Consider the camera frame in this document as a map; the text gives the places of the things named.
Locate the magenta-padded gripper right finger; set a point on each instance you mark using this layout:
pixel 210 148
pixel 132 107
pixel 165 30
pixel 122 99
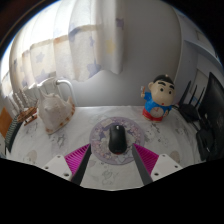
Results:
pixel 146 158

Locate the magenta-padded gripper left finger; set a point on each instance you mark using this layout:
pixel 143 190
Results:
pixel 77 157

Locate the black computer mouse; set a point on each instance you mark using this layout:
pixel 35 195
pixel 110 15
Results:
pixel 117 140

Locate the round purple printed mouse pad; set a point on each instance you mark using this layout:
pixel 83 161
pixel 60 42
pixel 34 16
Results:
pixel 100 136

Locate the white printed tablecloth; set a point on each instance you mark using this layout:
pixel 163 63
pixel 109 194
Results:
pixel 160 140

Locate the large white conch shell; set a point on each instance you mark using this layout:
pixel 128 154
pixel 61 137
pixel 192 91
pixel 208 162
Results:
pixel 55 111

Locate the cartoon boy figure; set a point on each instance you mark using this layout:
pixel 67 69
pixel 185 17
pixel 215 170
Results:
pixel 160 100

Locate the black router with antennas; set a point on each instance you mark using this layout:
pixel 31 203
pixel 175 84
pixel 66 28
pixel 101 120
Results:
pixel 190 111

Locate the wooden model sailing ship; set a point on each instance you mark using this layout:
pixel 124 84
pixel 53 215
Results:
pixel 28 115

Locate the black monitor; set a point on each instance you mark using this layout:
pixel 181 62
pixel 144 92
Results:
pixel 213 116

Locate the orange wooden chair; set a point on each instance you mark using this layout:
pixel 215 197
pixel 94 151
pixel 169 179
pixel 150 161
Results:
pixel 4 121

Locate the white star-print curtain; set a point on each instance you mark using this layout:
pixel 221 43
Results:
pixel 73 43

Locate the white wall shelf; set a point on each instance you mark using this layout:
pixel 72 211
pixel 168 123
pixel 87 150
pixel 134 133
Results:
pixel 203 46

